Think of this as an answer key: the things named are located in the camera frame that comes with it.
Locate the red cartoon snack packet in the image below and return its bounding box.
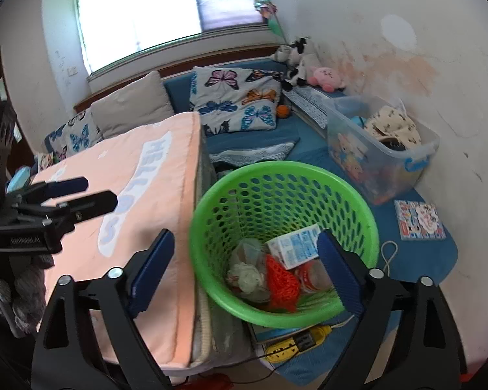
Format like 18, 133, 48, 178
294, 259, 334, 294

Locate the red mesh net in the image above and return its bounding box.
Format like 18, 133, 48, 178
265, 254, 301, 313

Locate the blue white milk carton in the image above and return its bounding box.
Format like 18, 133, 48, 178
266, 224, 321, 270

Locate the clear plastic wrapper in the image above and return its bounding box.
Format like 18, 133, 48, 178
225, 239, 270, 304

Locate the butterfly pillow left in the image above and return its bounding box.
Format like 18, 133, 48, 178
45, 109, 103, 161

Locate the butterfly pillow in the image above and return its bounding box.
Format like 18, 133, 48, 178
189, 67, 283, 137
45, 109, 103, 161

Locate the pink hello table blanket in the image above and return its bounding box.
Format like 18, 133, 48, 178
34, 113, 202, 368

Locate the beige cushion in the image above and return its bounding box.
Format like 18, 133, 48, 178
90, 71, 174, 139

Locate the cartoon sticker book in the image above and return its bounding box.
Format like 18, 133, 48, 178
394, 200, 446, 241

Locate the yellow power strip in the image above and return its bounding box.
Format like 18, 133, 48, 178
264, 325, 332, 364

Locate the green plastic mesh basket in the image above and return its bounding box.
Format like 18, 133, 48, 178
189, 161, 379, 328

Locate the butterfly pillow right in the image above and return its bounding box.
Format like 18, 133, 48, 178
189, 67, 283, 137

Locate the window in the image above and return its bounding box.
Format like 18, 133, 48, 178
75, 0, 262, 73

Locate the grey white folded towel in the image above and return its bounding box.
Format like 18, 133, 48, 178
210, 141, 297, 167

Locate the clear plastic storage box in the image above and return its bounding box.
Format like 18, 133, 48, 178
327, 95, 440, 205

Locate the small orange ball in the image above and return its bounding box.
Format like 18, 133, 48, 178
276, 105, 291, 119

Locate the patterned cloth in box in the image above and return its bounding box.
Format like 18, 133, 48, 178
364, 105, 421, 150

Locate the grey patterned folded cloth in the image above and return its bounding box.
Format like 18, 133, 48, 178
284, 87, 334, 130

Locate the black white cow plush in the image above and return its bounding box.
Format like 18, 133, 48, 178
270, 37, 322, 92

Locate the colourful pinwheel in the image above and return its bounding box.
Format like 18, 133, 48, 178
254, 0, 287, 43

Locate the pink plush toy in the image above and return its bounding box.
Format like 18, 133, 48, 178
307, 67, 346, 93

